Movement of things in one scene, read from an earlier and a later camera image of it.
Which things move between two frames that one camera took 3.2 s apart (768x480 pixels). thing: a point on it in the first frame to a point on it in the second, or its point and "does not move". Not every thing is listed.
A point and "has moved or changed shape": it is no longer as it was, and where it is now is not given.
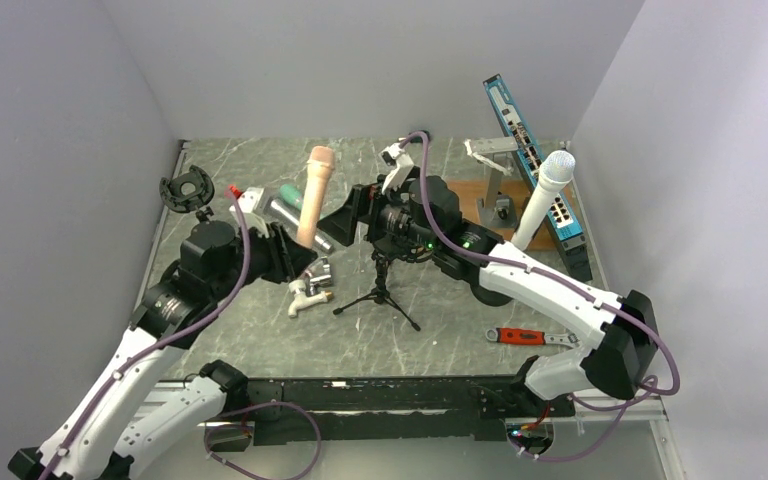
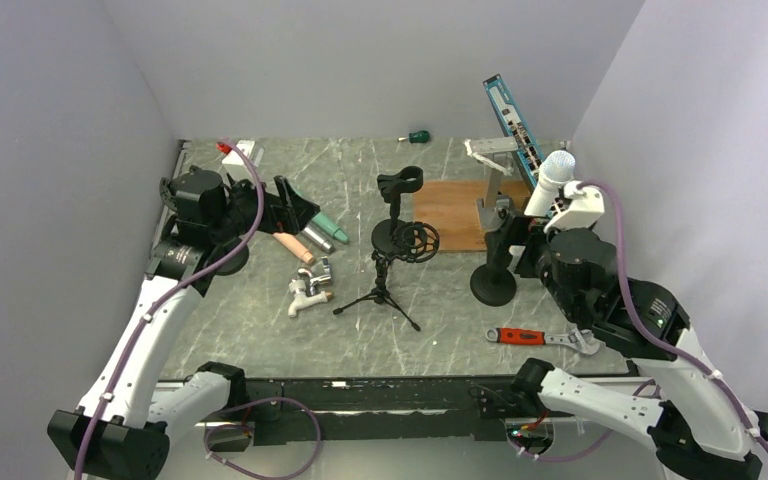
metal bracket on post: x=496 y=210 does not move
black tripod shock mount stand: x=381 y=294 does not move
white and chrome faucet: x=306 y=291 does not move
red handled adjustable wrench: x=517 y=336 does not move
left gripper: x=288 y=259 to x=277 y=215
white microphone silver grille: x=555 y=174 does not move
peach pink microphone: x=321 y=162 has moved or changed shape
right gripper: x=341 y=224 to x=523 y=230
